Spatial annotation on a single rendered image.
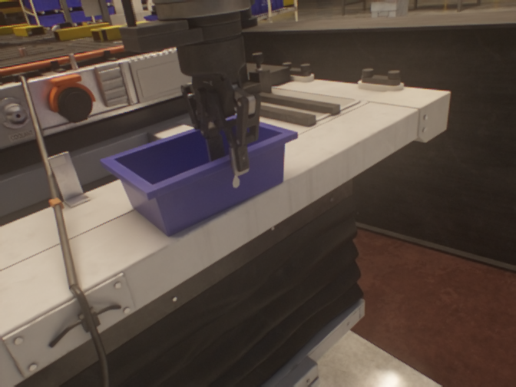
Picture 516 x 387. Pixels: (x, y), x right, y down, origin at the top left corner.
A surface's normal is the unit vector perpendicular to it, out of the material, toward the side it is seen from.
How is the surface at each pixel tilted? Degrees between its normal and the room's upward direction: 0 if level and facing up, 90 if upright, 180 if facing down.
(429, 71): 90
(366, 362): 0
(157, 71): 90
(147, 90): 90
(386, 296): 0
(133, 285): 90
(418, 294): 0
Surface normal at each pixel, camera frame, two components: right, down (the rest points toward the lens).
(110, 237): -0.11, -0.88
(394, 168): -0.62, 0.43
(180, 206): 0.63, 0.38
